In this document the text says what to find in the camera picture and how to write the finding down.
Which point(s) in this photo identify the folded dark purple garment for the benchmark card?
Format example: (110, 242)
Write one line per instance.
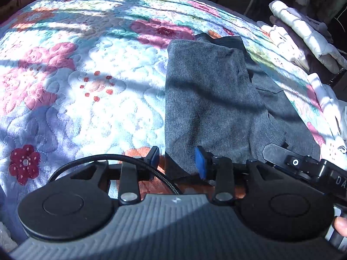
(315, 66)

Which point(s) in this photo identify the dark grey henley shirt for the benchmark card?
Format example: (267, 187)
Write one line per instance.
(217, 97)

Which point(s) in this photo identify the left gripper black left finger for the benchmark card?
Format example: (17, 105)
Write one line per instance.
(152, 159)

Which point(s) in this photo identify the folded white garment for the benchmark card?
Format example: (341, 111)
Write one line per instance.
(282, 40)

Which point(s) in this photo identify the person's right hand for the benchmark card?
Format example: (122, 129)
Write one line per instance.
(340, 225)

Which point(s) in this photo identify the folded lavender garment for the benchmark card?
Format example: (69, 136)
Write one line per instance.
(321, 27)

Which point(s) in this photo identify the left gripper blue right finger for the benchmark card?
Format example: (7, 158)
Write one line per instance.
(204, 163)

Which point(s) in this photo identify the floral quilted bedspread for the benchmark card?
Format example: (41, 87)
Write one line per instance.
(84, 77)

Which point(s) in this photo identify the crumpled white clothing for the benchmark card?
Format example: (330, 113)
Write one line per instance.
(334, 111)

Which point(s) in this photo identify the reddish brown wooden bench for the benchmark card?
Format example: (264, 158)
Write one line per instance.
(12, 7)

